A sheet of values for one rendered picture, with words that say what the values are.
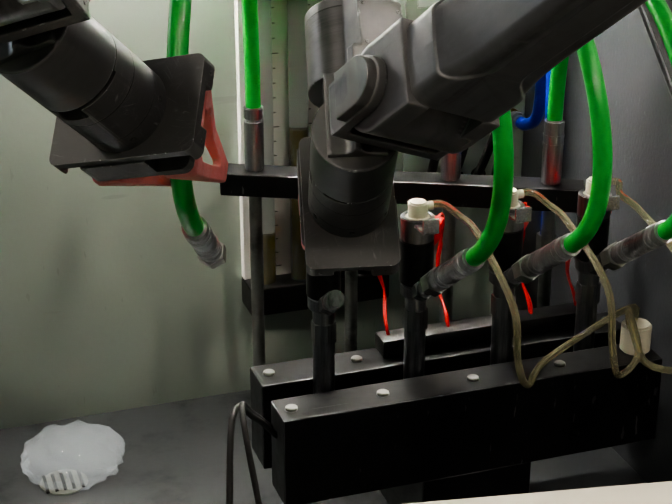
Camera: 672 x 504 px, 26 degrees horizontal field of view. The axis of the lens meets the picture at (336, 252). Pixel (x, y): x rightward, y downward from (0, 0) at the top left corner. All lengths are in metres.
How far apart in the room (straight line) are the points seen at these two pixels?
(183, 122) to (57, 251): 0.56
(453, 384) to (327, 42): 0.37
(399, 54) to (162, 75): 0.14
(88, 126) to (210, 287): 0.62
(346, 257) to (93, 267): 0.47
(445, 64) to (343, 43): 0.14
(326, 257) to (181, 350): 0.50
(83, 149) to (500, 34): 0.27
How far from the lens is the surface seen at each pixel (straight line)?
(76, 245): 1.41
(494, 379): 1.22
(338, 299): 1.14
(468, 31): 0.82
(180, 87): 0.88
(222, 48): 1.38
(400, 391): 1.20
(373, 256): 1.00
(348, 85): 0.87
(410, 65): 0.85
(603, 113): 1.04
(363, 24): 0.94
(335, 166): 0.91
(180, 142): 0.86
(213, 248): 1.05
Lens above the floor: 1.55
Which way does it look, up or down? 23 degrees down
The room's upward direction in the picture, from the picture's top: straight up
